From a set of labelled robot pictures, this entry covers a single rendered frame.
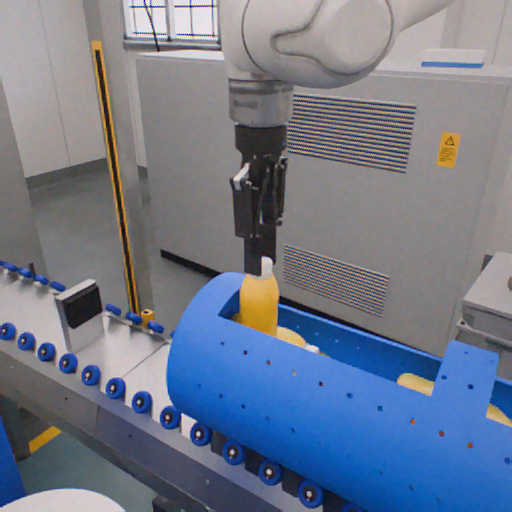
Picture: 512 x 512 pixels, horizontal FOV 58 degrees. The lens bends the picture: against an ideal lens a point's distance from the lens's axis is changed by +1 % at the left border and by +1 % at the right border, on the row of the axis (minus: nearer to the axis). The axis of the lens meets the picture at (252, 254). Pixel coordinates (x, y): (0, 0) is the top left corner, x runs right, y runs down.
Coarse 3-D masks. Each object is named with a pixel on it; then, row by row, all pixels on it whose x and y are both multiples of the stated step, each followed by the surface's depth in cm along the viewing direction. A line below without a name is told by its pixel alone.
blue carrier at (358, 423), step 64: (192, 320) 77; (320, 320) 90; (192, 384) 75; (256, 384) 69; (384, 384) 62; (448, 384) 60; (256, 448) 74; (320, 448) 64; (384, 448) 60; (448, 448) 57
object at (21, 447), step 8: (0, 400) 178; (8, 400) 180; (0, 408) 182; (8, 408) 181; (16, 408) 185; (8, 416) 182; (16, 416) 185; (8, 424) 184; (16, 424) 186; (8, 432) 188; (16, 432) 187; (24, 432) 191; (16, 440) 188; (24, 440) 192; (16, 448) 190; (24, 448) 193; (16, 456) 194; (24, 456) 194
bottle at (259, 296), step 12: (252, 276) 75; (264, 276) 75; (252, 288) 75; (264, 288) 75; (276, 288) 76; (240, 300) 78; (252, 300) 75; (264, 300) 75; (276, 300) 77; (240, 312) 79; (252, 312) 76; (264, 312) 76; (276, 312) 78; (240, 324) 80; (252, 324) 77; (264, 324) 77; (276, 324) 80
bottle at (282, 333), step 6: (234, 318) 90; (282, 330) 86; (288, 330) 87; (276, 336) 85; (282, 336) 85; (288, 336) 85; (294, 336) 85; (300, 336) 86; (294, 342) 84; (300, 342) 85
